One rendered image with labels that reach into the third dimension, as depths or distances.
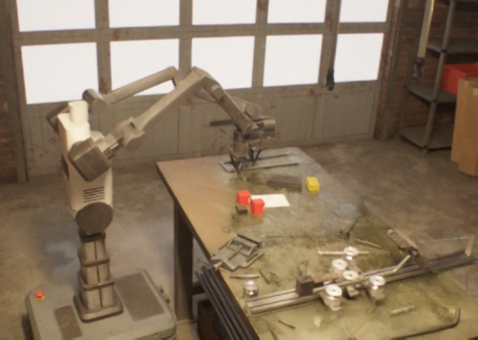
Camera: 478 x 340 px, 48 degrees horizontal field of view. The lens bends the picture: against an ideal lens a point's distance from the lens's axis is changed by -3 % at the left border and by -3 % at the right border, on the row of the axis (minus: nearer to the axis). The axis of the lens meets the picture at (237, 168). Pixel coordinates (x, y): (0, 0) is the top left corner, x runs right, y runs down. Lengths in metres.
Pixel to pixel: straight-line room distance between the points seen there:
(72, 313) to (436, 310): 1.66
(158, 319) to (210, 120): 2.49
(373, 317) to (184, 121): 3.22
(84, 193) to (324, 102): 3.32
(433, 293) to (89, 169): 1.30
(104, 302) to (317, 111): 3.16
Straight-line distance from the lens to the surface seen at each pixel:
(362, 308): 1.85
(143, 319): 2.68
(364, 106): 5.49
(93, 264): 2.56
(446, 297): 1.99
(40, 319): 2.76
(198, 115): 4.74
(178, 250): 2.76
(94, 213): 2.37
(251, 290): 1.78
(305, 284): 1.78
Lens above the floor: 2.02
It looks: 25 degrees down
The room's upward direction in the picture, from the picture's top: 3 degrees clockwise
